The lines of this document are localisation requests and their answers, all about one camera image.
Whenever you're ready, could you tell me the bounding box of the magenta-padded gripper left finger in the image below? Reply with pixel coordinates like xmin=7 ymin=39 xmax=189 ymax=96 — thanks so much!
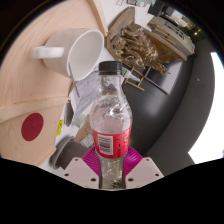
xmin=63 ymin=146 xmax=101 ymax=189

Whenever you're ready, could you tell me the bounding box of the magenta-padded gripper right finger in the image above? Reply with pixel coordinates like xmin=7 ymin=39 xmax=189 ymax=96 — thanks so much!
xmin=123 ymin=146 xmax=165 ymax=189

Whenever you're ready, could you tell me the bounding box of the clear red-labelled drink bottle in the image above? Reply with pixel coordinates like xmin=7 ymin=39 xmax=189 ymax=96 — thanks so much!
xmin=89 ymin=60 xmax=134 ymax=189

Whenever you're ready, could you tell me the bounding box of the grey plant saucer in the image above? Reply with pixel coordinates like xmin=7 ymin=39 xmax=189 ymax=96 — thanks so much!
xmin=49 ymin=134 xmax=76 ymax=170

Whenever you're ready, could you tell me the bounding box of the brown cardboard box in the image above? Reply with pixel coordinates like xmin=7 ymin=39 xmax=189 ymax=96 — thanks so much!
xmin=73 ymin=114 xmax=96 ymax=148

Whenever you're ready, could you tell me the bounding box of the yellow tag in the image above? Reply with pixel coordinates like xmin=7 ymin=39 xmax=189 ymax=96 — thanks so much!
xmin=55 ymin=119 xmax=65 ymax=137

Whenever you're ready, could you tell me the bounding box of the flat round red coaster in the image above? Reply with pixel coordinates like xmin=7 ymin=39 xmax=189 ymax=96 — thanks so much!
xmin=20 ymin=112 xmax=45 ymax=142

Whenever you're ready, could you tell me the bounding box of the grey printed newspaper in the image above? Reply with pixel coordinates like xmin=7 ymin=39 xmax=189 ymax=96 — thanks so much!
xmin=68 ymin=70 xmax=100 ymax=124

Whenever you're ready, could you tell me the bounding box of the long ceiling light strip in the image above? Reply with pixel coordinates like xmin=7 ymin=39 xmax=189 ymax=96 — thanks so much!
xmin=188 ymin=51 xmax=224 ymax=164

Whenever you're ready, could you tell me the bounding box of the wooden easel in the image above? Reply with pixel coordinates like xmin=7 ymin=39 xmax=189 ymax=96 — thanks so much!
xmin=123 ymin=64 xmax=149 ymax=92

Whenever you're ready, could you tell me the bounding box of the white green-labelled spray bottle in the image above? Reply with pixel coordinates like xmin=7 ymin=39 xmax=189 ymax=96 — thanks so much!
xmin=120 ymin=66 xmax=141 ymax=82

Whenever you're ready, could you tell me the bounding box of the white ceramic mug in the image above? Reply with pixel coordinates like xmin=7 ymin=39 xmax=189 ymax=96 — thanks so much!
xmin=31 ymin=28 xmax=105 ymax=82

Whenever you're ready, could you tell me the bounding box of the white cabinet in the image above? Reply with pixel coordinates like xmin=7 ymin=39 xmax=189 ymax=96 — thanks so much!
xmin=148 ymin=16 xmax=196 ymax=61

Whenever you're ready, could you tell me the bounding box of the black wall screen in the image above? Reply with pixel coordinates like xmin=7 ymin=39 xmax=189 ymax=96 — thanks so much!
xmin=133 ymin=58 xmax=184 ymax=96

